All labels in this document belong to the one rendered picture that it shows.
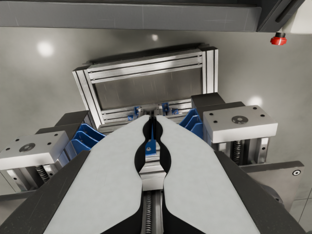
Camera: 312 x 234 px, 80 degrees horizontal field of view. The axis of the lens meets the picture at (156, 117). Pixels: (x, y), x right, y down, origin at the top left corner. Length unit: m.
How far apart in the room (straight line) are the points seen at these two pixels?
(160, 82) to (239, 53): 0.60
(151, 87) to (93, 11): 0.86
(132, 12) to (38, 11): 0.16
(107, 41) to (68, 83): 0.43
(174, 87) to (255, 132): 0.81
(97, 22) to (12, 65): 1.33
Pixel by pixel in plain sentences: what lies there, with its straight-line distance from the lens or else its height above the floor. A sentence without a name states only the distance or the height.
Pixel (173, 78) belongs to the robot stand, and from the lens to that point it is 1.17.
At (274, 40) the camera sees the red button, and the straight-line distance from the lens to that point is 0.60.
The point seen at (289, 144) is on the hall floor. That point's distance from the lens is 2.08.
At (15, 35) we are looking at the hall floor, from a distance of 1.59.
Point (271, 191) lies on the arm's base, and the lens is 0.50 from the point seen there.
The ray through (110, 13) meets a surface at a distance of 0.38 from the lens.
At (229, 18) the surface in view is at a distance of 0.39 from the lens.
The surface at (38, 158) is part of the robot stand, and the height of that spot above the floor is 0.99.
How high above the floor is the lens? 1.32
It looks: 60 degrees down
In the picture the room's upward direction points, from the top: 178 degrees clockwise
